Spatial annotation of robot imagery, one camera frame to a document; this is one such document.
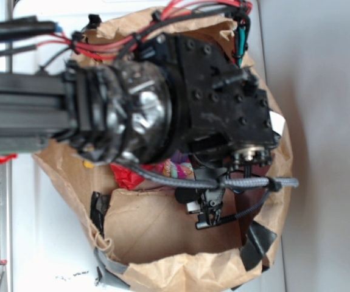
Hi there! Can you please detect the red wire bundle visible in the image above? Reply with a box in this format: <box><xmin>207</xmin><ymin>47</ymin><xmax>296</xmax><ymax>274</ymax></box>
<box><xmin>34</xmin><ymin>0</ymin><xmax>253</xmax><ymax>61</ymax></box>

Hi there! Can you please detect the red crumpled paper ball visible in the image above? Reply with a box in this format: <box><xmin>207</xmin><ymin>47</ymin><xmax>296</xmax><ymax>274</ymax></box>
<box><xmin>110</xmin><ymin>164</ymin><xmax>161</xmax><ymax>190</ymax></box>

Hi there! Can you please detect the brown paper bag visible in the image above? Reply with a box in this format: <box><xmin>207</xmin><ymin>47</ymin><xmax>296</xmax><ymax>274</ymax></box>
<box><xmin>31</xmin><ymin>7</ymin><xmax>294</xmax><ymax>292</ymax></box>

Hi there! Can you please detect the multicolored twisted rope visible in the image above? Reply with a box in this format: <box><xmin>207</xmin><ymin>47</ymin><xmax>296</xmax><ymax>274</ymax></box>
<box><xmin>156</xmin><ymin>151</ymin><xmax>195</xmax><ymax>181</ymax></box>

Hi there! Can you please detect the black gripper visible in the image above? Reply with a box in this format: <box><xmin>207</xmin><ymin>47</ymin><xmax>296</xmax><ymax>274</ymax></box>
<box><xmin>138</xmin><ymin>33</ymin><xmax>279</xmax><ymax>168</ymax></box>

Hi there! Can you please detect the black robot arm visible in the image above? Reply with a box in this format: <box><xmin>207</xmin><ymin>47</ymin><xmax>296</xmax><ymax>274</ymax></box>
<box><xmin>0</xmin><ymin>34</ymin><xmax>280</xmax><ymax>167</ymax></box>

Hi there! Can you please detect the white paper tag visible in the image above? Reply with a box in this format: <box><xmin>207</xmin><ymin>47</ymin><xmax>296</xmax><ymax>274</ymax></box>
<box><xmin>269</xmin><ymin>110</ymin><xmax>285</xmax><ymax>137</ymax></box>

